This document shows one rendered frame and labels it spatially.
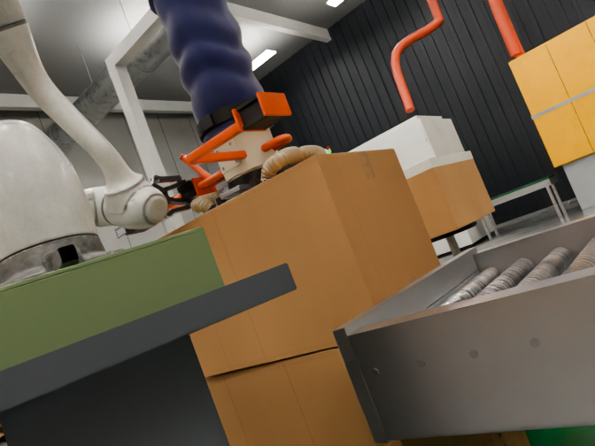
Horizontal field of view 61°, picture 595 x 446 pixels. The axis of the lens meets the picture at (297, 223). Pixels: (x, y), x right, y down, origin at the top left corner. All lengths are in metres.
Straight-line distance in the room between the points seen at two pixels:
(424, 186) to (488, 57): 9.48
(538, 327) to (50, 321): 0.64
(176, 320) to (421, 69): 12.09
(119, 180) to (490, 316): 0.88
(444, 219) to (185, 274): 2.12
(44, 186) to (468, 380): 0.69
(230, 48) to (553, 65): 7.30
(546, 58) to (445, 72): 4.19
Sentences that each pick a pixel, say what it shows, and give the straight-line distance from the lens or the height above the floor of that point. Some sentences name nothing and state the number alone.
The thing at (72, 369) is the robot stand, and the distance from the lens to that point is 0.61.
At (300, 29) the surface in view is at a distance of 12.77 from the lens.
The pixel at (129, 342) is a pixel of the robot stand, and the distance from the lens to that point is 0.62.
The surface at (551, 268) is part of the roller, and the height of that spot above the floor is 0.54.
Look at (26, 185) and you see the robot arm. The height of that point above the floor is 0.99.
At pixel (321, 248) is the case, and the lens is 1.08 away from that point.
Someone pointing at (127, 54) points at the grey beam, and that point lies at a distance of 5.06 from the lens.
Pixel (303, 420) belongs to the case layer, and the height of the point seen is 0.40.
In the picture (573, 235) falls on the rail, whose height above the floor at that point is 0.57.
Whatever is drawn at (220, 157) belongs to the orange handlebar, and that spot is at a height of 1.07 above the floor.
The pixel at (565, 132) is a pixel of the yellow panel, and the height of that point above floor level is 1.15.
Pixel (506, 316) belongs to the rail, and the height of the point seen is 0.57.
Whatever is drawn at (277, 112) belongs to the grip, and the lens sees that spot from 1.05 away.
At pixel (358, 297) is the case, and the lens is 1.06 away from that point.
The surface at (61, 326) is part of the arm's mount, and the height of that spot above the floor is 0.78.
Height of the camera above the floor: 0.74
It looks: 5 degrees up
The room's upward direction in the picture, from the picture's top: 21 degrees counter-clockwise
